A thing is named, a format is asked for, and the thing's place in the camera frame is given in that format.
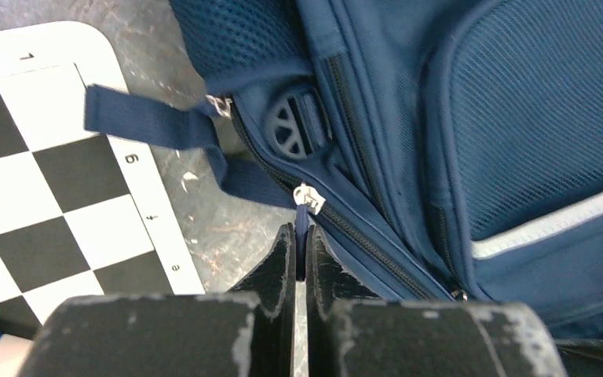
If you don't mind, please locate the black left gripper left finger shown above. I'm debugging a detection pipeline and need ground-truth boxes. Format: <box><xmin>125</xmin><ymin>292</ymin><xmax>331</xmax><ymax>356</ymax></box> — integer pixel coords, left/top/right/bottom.
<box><xmin>19</xmin><ymin>224</ymin><xmax>296</xmax><ymax>376</ymax></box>

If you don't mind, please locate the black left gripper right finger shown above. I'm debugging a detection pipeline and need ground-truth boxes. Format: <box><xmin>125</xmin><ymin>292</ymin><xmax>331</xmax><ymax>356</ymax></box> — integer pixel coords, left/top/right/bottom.
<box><xmin>305</xmin><ymin>226</ymin><xmax>566</xmax><ymax>376</ymax></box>

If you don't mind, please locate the navy blue student backpack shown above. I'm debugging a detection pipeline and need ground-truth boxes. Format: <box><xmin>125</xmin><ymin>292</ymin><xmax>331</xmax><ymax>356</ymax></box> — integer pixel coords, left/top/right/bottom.
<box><xmin>85</xmin><ymin>1</ymin><xmax>603</xmax><ymax>339</ymax></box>

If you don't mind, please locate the black white chessboard mat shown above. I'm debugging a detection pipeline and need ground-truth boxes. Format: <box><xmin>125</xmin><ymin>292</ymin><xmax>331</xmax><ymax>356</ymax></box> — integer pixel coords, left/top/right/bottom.
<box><xmin>0</xmin><ymin>21</ymin><xmax>204</xmax><ymax>338</ymax></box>

